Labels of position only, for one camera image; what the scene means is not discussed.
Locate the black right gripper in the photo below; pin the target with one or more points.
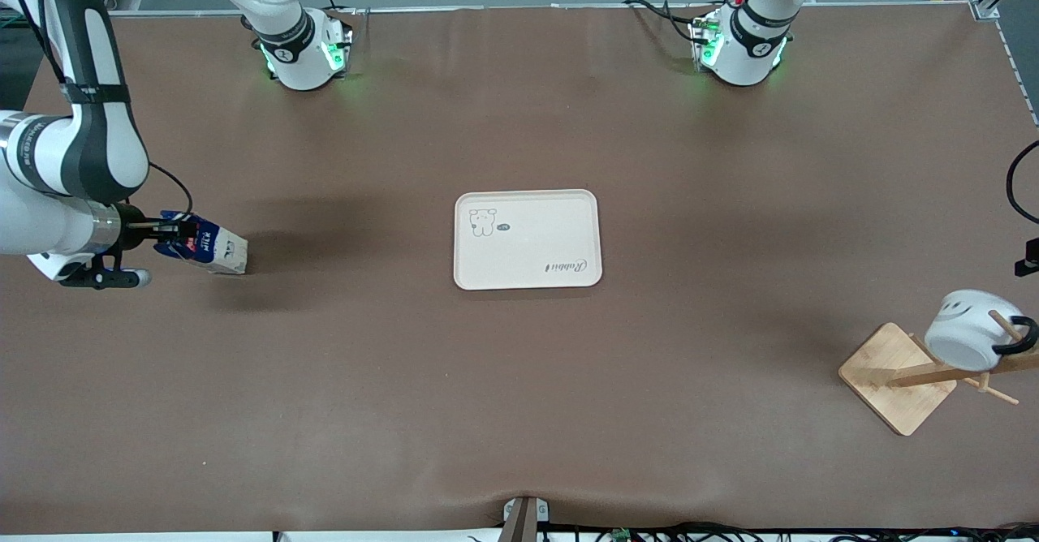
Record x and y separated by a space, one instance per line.
131 229

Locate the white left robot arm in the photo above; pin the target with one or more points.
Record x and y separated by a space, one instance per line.
743 59

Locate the blue white milk carton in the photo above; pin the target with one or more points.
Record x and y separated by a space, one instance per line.
219 251

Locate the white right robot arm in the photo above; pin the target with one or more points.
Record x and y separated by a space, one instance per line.
32 225

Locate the wooden cup rack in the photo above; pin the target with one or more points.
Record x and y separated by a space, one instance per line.
889 363

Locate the cream tray with rabbit print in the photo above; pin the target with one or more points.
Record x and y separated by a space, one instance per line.
528 242

